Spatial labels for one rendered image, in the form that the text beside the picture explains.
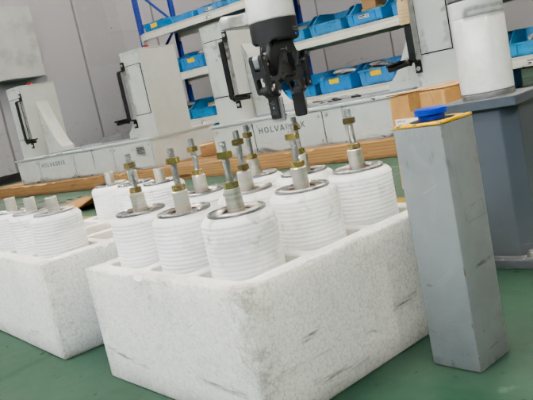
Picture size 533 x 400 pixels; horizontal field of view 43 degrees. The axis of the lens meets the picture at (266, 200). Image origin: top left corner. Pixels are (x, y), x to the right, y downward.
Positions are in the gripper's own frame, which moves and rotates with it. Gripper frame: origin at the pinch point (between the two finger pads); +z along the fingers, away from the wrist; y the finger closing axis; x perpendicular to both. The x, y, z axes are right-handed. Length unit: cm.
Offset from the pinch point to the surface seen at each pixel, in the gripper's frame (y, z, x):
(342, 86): 469, 6, 237
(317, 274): -23.4, 19.3, -14.2
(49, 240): -17, 15, 45
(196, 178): -9.5, 7.7, 14.0
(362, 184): -6.9, 11.8, -13.9
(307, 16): 867, -106, 484
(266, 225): -26.3, 11.9, -10.3
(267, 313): -32.1, 21.0, -12.0
